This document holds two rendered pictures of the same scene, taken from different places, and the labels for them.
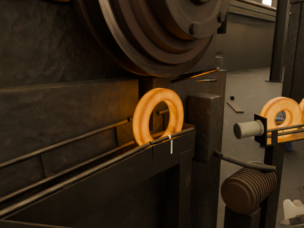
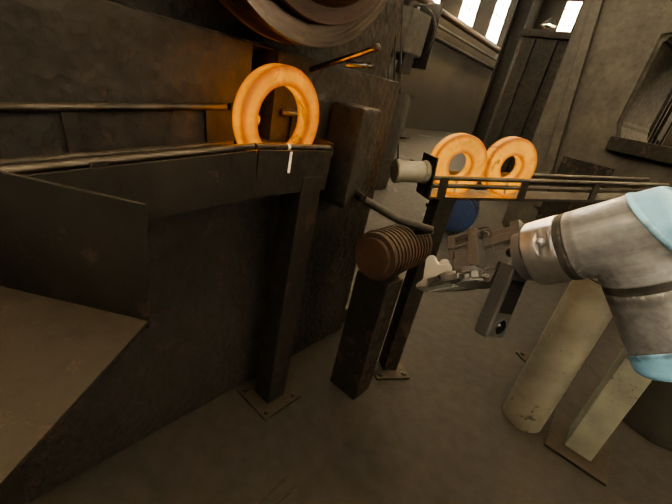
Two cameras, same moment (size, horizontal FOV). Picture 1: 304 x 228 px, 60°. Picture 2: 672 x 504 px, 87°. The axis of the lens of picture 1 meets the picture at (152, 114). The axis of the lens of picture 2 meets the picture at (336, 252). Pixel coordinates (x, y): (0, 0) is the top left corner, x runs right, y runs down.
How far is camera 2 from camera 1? 0.14 m
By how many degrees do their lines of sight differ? 14
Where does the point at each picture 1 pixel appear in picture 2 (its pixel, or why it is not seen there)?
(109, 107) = (197, 75)
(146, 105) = (257, 83)
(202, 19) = not seen: outside the picture
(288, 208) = (430, 266)
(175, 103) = (307, 98)
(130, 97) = (235, 70)
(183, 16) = not seen: outside the picture
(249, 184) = (394, 242)
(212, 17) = not seen: outside the picture
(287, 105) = (470, 146)
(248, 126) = (411, 166)
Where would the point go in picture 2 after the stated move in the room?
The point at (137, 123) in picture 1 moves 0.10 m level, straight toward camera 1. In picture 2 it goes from (238, 110) to (229, 116)
